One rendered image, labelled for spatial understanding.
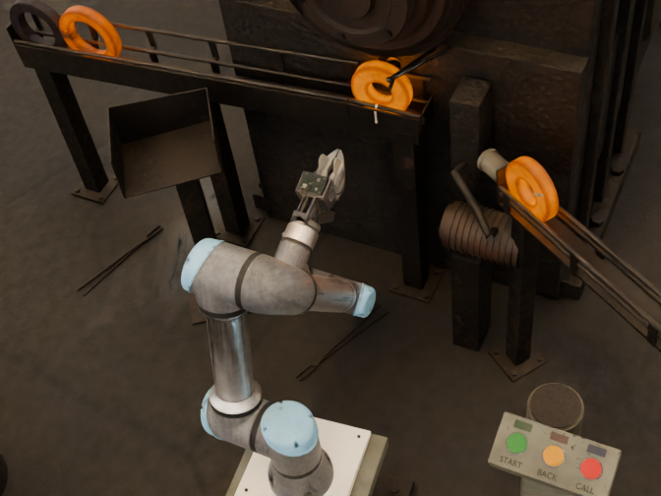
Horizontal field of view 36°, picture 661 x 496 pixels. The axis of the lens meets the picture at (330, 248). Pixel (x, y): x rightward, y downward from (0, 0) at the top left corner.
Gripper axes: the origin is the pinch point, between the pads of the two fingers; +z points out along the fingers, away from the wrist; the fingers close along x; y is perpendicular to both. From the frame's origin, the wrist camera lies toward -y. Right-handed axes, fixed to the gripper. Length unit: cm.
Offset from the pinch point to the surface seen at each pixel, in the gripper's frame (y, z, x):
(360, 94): -10.5, 21.9, 5.3
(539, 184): 0.7, 5.2, -47.2
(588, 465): 2, -50, -75
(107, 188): -78, -1, 105
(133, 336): -64, -47, 65
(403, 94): -7.4, 23.1, -6.7
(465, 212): -24.2, 4.1, -27.4
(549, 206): -3, 2, -50
